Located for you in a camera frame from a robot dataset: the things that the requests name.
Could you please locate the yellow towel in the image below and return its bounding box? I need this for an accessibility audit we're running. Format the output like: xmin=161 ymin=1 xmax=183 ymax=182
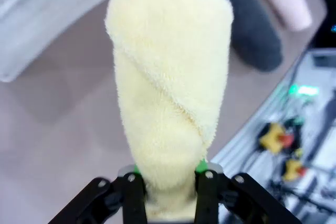
xmin=104 ymin=0 xmax=235 ymax=222

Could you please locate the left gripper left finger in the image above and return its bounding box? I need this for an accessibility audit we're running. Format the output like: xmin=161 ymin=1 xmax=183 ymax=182
xmin=49 ymin=164 xmax=148 ymax=224

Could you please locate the yellow emergency stop button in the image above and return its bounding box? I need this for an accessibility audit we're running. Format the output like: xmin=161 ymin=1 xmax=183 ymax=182
xmin=282 ymin=152 xmax=307 ymax=182
xmin=258 ymin=122 xmax=296 ymax=156

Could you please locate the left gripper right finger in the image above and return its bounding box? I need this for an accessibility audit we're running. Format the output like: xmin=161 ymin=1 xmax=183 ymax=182
xmin=193 ymin=158 xmax=299 ymax=224

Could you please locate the aluminium table frame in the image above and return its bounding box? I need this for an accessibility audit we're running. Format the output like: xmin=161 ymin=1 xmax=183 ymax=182
xmin=209 ymin=48 xmax=320 ymax=175

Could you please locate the black monitor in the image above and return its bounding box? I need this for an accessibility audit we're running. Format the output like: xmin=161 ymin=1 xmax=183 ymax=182
xmin=306 ymin=0 xmax=336 ymax=52

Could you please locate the green lit electronics box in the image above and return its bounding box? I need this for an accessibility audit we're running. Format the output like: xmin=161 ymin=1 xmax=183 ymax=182
xmin=287 ymin=83 xmax=320 ymax=98

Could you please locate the dark grey towel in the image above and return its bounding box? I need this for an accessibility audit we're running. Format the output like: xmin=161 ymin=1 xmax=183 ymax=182
xmin=206 ymin=0 xmax=285 ymax=73

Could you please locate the cream fabric basket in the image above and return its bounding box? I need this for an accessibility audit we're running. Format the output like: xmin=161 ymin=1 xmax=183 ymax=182
xmin=0 ymin=0 xmax=141 ymax=83

